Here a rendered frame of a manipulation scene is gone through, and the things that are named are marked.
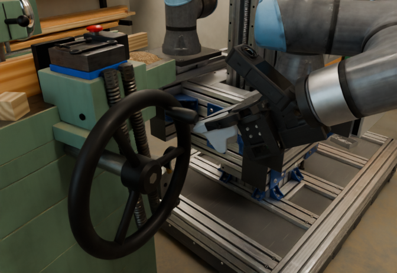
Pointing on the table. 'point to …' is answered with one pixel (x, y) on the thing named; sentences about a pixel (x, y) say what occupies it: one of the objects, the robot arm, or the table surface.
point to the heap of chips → (144, 57)
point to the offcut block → (13, 106)
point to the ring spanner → (92, 47)
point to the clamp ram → (40, 61)
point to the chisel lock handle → (18, 20)
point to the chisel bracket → (9, 12)
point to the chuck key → (74, 42)
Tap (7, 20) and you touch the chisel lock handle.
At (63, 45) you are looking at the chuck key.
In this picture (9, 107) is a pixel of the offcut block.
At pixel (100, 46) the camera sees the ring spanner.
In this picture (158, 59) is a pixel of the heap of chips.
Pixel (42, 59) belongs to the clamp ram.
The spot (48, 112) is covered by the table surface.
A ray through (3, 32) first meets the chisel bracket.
